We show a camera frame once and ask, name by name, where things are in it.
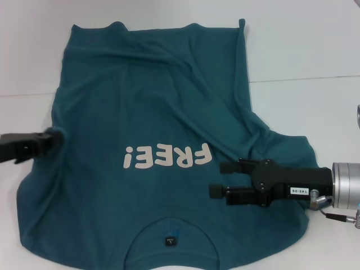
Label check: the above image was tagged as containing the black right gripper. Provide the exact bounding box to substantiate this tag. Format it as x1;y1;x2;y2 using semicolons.
208;159;334;208

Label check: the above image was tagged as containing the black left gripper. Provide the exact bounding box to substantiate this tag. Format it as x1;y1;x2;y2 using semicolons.
0;130;65;164

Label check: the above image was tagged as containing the teal FREE print T-shirt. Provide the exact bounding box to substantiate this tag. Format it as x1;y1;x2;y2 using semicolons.
16;18;318;270

